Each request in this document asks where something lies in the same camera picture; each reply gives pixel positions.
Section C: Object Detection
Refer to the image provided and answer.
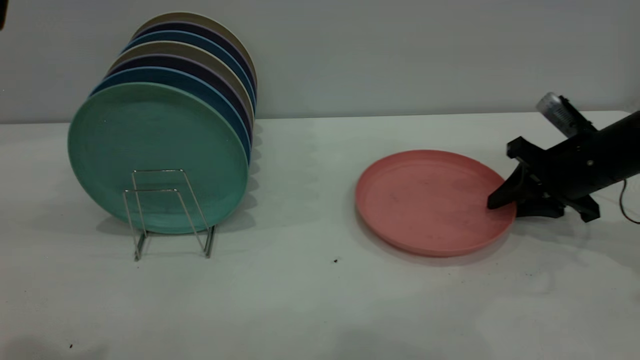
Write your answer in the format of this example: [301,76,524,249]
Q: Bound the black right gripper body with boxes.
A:
[506,111,640,223]

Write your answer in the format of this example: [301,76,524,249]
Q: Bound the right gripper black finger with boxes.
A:
[487,164,538,210]
[517,192,566,218]

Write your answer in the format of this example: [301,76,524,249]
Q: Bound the pink plate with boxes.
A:
[355,149,517,258]

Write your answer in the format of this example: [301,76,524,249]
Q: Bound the beige plate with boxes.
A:
[132,12,259,91]
[110,41,256,126]

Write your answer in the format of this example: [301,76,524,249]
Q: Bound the blue plate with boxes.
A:
[90,67,252,166]
[121,31,257,108]

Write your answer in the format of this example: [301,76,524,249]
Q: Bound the dark purple plate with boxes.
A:
[132,21,258,91]
[106,54,254,146]

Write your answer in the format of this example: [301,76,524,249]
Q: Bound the green plate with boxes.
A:
[68,82,250,235]

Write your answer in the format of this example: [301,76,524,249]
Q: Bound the thin black cable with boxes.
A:
[619,179,640,225]

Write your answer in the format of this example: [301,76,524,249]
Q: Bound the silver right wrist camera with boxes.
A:
[536,92,598,140]

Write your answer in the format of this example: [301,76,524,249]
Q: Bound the metal wire plate rack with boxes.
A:
[123,169,217,262]

